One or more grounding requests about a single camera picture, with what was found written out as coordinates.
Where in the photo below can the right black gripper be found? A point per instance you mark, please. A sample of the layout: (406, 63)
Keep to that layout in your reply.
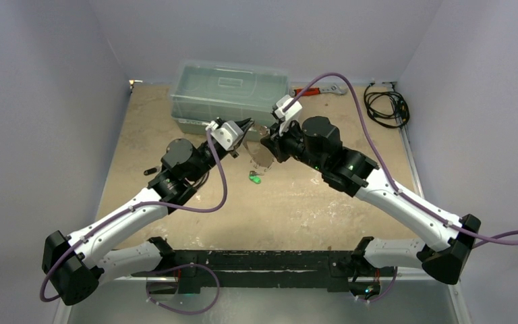
(275, 143)

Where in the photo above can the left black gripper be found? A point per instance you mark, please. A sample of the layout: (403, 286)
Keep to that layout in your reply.
(243, 125)

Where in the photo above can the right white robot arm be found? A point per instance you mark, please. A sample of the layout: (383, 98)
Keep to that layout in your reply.
(441, 249)

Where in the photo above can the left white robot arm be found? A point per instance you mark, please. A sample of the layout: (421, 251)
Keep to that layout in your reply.
(78, 263)

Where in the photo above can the key with green tag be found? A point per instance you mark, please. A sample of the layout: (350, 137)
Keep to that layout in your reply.
(255, 177)

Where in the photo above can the grey plastic toolbox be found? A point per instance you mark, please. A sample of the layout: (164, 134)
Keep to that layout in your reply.
(206, 90)

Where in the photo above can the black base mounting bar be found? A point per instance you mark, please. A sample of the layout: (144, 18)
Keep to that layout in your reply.
(331, 270)

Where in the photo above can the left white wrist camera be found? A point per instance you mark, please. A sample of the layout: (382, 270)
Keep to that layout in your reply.
(226, 133)

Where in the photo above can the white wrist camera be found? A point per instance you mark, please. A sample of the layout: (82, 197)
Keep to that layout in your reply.
(226, 133)
(286, 111)

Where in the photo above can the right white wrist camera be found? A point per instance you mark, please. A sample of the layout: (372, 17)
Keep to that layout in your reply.
(286, 111)

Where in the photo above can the orange handled adjustable wrench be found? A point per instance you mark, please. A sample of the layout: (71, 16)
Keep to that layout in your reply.
(332, 89)

